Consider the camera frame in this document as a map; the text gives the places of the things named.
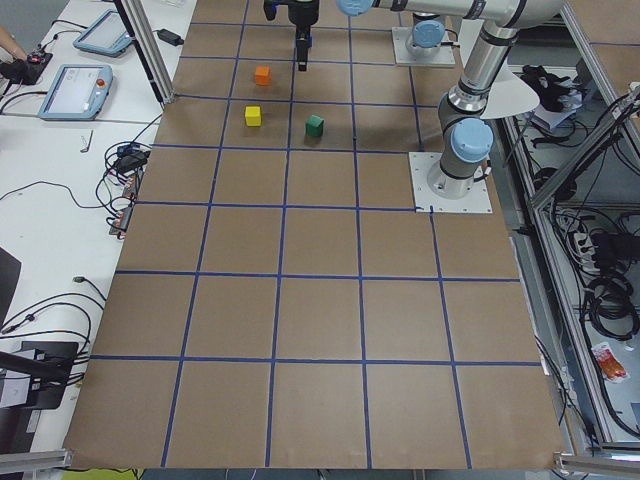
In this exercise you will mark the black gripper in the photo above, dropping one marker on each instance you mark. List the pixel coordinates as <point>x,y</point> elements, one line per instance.
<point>302,15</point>

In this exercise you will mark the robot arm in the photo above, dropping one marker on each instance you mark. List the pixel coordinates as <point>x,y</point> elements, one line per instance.
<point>467,138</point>
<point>426,43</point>

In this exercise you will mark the orange wooden block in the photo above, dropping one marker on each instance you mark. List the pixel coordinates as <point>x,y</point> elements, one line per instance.
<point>262,75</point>

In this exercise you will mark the green wooden block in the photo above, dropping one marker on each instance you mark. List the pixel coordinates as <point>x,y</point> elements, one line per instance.
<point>314,126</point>

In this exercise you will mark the yellow wooden block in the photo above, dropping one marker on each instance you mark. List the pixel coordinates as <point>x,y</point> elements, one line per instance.
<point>253,116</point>

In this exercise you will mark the black power adapter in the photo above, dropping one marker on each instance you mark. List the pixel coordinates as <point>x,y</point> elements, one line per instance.
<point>170,37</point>

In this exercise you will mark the far teach pendant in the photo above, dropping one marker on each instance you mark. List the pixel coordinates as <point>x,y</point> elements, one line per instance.
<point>106,36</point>

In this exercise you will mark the teach pendant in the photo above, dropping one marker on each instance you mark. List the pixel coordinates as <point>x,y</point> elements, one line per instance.
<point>78,93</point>
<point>106,36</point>

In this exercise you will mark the near teach pendant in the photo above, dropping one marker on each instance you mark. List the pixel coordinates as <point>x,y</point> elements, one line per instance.
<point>78,93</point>

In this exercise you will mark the red snack packet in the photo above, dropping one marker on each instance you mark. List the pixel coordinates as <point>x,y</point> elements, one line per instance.
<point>611,368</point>

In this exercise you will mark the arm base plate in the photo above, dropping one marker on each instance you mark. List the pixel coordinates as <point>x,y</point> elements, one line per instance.
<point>406,54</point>
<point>434,192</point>

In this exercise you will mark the aluminium frame post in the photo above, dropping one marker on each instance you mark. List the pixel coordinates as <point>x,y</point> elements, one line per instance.
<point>139,30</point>

